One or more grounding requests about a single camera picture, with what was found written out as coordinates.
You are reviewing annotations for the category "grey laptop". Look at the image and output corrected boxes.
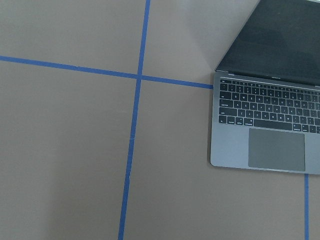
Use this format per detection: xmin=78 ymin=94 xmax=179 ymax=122
xmin=210 ymin=0 xmax=320 ymax=175

